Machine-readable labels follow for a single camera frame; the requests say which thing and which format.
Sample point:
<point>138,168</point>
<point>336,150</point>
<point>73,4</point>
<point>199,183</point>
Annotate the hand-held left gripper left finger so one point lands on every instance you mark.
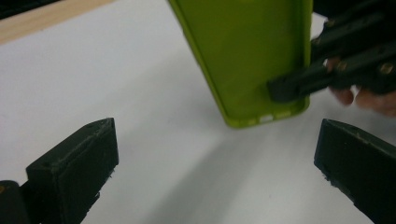
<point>71,174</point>

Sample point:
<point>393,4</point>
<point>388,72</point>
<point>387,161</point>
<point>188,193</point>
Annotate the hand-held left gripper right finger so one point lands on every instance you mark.
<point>361,168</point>

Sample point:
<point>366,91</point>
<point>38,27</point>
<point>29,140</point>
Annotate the green cartoon phone case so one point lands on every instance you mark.
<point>249,46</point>

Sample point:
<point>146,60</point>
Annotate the light wooden table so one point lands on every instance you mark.
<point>37,25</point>

